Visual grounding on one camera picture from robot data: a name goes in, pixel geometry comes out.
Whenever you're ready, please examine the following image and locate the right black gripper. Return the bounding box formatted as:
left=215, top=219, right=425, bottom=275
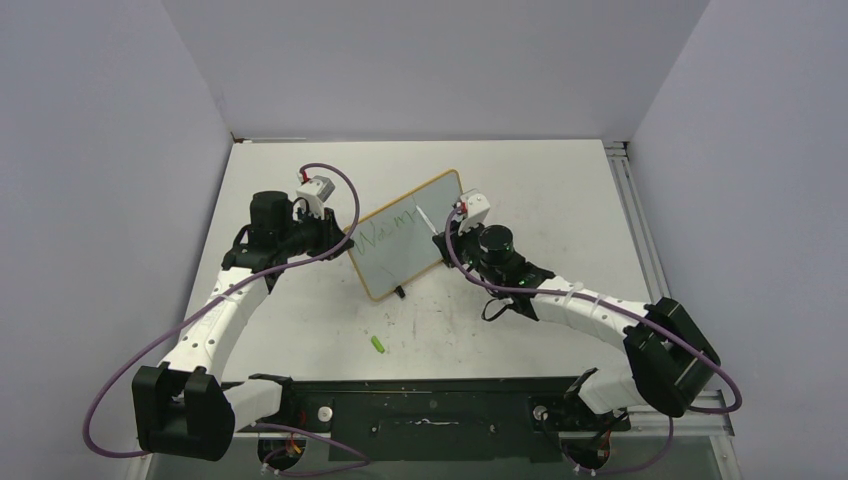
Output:
left=435, top=215, right=503, bottom=288

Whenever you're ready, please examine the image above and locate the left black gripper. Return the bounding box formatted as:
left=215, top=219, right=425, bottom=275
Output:
left=278, top=204, right=353, bottom=261

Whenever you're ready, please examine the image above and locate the white green marker pen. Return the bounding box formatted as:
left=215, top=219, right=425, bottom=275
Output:
left=416, top=205, right=438, bottom=235

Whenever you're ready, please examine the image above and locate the yellow framed whiteboard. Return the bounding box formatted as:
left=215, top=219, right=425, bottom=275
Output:
left=348, top=169, right=462, bottom=302

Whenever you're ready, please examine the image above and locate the green marker cap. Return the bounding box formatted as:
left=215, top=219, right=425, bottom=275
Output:
left=370, top=336, right=385, bottom=354

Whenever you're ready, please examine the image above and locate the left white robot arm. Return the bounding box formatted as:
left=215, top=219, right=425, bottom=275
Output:
left=131, top=185, right=353, bottom=461

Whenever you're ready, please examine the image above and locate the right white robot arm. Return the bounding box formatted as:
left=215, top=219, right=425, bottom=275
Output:
left=432, top=223, right=721, bottom=428

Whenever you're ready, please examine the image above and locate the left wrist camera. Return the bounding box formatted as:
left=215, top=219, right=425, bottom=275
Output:
left=296, top=175, right=335, bottom=210

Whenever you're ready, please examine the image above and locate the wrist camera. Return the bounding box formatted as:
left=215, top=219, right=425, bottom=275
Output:
left=458, top=189, right=491, bottom=234
left=296, top=175, right=335, bottom=210

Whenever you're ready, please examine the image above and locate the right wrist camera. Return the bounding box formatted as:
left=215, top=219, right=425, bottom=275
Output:
left=458, top=189, right=491, bottom=234

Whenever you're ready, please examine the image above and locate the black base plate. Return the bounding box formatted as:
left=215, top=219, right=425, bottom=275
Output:
left=247, top=377, right=631, bottom=462

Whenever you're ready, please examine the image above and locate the aluminium rail frame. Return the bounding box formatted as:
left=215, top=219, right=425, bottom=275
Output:
left=602, top=140, right=735, bottom=439

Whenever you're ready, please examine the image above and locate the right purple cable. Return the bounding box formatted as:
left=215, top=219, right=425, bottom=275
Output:
left=443, top=208, right=744, bottom=478

